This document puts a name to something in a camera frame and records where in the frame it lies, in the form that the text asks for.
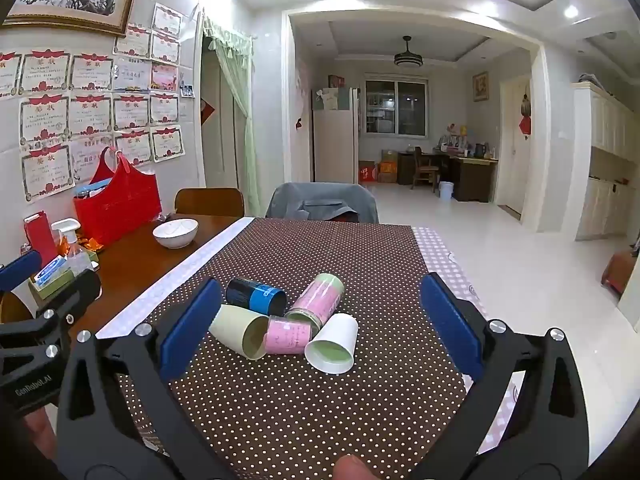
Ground tall pink cup green rim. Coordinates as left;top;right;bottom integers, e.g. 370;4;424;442
285;273;346;331

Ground white refrigerator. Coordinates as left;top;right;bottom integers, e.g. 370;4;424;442
311;86;361;184

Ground red paper box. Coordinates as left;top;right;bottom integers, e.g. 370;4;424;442
23;213;58;266

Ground red low stool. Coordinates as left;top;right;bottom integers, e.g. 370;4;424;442
601;251;640;297

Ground white wall cabinets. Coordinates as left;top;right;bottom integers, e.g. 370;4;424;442
572;81;640;242

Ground person's right hand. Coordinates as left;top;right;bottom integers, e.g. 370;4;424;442
333;454;384;480

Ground person's left hand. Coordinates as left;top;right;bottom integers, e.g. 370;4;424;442
22;406;60;463

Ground white cup green inside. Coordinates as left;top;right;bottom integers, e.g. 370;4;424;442
304;312;360;375

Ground pink checked tablecloth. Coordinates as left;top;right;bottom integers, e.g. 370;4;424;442
411;226;526;461

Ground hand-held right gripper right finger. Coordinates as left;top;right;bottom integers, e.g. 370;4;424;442
419;273;591;480

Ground cream paper cup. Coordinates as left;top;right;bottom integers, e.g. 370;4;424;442
208;304;270;361

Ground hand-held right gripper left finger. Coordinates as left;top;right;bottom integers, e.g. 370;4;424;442
55;278;236;480

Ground dark wooden desk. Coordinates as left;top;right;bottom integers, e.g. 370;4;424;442
397;150;499;204

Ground green tissue box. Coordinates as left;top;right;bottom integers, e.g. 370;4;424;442
28;254;100;306

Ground red tote bag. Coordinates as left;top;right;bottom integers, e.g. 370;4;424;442
73;146;163;247

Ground brown cardboard box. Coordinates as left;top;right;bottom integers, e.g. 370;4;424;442
378;149;400;184

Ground wooden desk chair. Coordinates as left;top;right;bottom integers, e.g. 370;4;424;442
412;146;441;193

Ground chair with grey jacket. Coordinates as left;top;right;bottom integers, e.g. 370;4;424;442
265;182;380;225

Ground brown polka dot tablecloth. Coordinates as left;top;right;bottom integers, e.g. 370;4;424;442
116;217;468;480

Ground orange snack packets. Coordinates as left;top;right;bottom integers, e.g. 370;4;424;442
59;234;105;256

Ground white table runner strip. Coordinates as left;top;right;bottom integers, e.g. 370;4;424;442
95;216;257;340

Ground white ceramic bowl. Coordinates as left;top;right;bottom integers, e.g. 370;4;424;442
152;218;200;250

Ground clear spray bottle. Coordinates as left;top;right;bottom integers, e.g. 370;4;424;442
51;219;91;277

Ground wall of award certificates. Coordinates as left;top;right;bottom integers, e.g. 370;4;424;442
0;3;187;204

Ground small pink cup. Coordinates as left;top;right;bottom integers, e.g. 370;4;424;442
264;314;312;355

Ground dark blue cup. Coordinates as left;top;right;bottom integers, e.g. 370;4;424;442
225;277;288;317

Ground black ceiling fan lamp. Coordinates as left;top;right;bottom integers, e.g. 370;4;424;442
393;36;424;68

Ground green door curtain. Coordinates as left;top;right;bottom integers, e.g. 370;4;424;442
201;14;262;216

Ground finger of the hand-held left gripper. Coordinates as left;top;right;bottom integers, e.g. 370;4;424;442
0;250;44;293
0;269;102;361

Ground red hanging door ornament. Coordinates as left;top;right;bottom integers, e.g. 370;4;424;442
518;86;533;139

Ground window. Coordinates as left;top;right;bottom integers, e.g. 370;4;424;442
364;79;428;137

